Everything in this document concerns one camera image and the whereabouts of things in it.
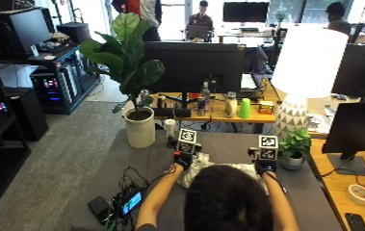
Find person's right hand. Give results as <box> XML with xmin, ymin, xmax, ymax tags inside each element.
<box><xmin>252</xmin><ymin>157</ymin><xmax>281</xmax><ymax>177</ymax></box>

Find person's left hand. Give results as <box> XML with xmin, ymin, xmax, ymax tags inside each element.
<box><xmin>172</xmin><ymin>149</ymin><xmax>204</xmax><ymax>171</ymax></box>

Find white patterned cloth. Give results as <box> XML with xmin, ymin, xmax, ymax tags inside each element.
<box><xmin>176</xmin><ymin>152</ymin><xmax>264</xmax><ymax>191</ymax></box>

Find white marker cube on right glove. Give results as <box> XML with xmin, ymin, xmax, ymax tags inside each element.
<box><xmin>248</xmin><ymin>135</ymin><xmax>283</xmax><ymax>161</ymax></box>

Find white marker cube on glove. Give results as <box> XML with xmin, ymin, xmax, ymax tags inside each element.
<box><xmin>248</xmin><ymin>135</ymin><xmax>283</xmax><ymax>161</ymax></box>
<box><xmin>176</xmin><ymin>128</ymin><xmax>204</xmax><ymax>156</ymax></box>

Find white marker cube on left glove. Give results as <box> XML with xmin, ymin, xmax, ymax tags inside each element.
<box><xmin>176</xmin><ymin>128</ymin><xmax>204</xmax><ymax>156</ymax></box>

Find small green potted plant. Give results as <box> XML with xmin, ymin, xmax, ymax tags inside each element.
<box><xmin>279</xmin><ymin>127</ymin><xmax>313</xmax><ymax>171</ymax></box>

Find white cylinder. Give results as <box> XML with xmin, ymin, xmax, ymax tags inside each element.
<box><xmin>164</xmin><ymin>118</ymin><xmax>179</xmax><ymax>140</ymax></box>

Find tall white plant pot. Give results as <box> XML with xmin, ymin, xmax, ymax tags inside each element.
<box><xmin>121</xmin><ymin>106</ymin><xmax>157</xmax><ymax>149</ymax></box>

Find wooden desk with monitor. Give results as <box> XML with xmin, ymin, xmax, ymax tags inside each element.
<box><xmin>149</xmin><ymin>78</ymin><xmax>283</xmax><ymax>134</ymax></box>

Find black device with blue screen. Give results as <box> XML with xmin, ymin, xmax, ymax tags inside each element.
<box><xmin>116</xmin><ymin>188</ymin><xmax>147</xmax><ymax>218</ymax></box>

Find pile of papers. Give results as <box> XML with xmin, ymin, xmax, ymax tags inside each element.
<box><xmin>307</xmin><ymin>105</ymin><xmax>339</xmax><ymax>135</ymax></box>

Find yellow box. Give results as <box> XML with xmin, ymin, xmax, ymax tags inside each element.
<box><xmin>257</xmin><ymin>100</ymin><xmax>276</xmax><ymax>116</ymax></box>

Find green plastic cup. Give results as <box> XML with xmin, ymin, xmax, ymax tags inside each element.
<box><xmin>237</xmin><ymin>97</ymin><xmax>252</xmax><ymax>119</ymax></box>

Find clear water bottle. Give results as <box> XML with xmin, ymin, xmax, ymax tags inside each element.
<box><xmin>196</xmin><ymin>81</ymin><xmax>213</xmax><ymax>116</ymax></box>

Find small glass jar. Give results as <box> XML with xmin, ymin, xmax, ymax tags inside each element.
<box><xmin>137</xmin><ymin>89</ymin><xmax>151</xmax><ymax>104</ymax></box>

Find roll of tape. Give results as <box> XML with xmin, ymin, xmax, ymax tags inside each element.
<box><xmin>347</xmin><ymin>183</ymin><xmax>365</xmax><ymax>207</ymax></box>

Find wooden side desk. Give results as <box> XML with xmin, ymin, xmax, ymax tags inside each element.
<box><xmin>307</xmin><ymin>95</ymin><xmax>365</xmax><ymax>231</ymax></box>

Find black monitor with flat stand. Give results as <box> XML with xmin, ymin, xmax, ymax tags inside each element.
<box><xmin>320</xmin><ymin>100</ymin><xmax>365</xmax><ymax>178</ymax></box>

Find black box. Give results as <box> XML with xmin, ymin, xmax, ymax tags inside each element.
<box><xmin>85</xmin><ymin>195</ymin><xmax>113</xmax><ymax>223</ymax></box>

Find black phone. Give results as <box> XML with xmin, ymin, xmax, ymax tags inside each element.
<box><xmin>344</xmin><ymin>212</ymin><xmax>365</xmax><ymax>231</ymax></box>

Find black monitor on wooden desk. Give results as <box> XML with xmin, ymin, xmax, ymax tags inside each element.
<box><xmin>141</xmin><ymin>40</ymin><xmax>248</xmax><ymax>118</ymax></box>

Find office chair with jacket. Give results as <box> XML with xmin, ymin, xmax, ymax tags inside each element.
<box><xmin>243</xmin><ymin>45</ymin><xmax>275</xmax><ymax>79</ymax></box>

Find white lamp with patterned base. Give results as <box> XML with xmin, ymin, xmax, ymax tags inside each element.
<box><xmin>271</xmin><ymin>26</ymin><xmax>349</xmax><ymax>140</ymax></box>

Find fiddle leaf fig plant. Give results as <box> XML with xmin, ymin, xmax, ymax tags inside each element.
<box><xmin>77</xmin><ymin>12</ymin><xmax>167</xmax><ymax>115</ymax></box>

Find black monitor behind lamp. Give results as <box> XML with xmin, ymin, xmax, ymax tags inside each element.
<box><xmin>331</xmin><ymin>42</ymin><xmax>365</xmax><ymax>99</ymax></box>

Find computer tower with coloured lights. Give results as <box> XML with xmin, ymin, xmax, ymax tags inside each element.
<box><xmin>29</xmin><ymin>68</ymin><xmax>67</xmax><ymax>104</ymax></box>

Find black computer tower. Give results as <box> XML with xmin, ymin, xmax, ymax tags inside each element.
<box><xmin>0</xmin><ymin>87</ymin><xmax>49</xmax><ymax>142</ymax></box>

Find grey laptop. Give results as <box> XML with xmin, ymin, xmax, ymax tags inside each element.
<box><xmin>185</xmin><ymin>24</ymin><xmax>212</xmax><ymax>41</ymax></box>

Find dark metal rack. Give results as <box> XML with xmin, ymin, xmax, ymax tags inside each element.
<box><xmin>0</xmin><ymin>42</ymin><xmax>103</xmax><ymax>116</ymax></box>

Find black case on rack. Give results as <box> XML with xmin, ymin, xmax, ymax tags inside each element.
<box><xmin>55</xmin><ymin>21</ymin><xmax>92</xmax><ymax>45</ymax></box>

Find black far monitor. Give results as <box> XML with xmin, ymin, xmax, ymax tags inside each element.
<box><xmin>221</xmin><ymin>1</ymin><xmax>272</xmax><ymax>24</ymax></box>

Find black monitor on rack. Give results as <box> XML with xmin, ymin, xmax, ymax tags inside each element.
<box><xmin>0</xmin><ymin>7</ymin><xmax>53</xmax><ymax>60</ymax></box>

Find black cables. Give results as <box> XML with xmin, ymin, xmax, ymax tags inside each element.
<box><xmin>104</xmin><ymin>165</ymin><xmax>180</xmax><ymax>231</ymax></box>

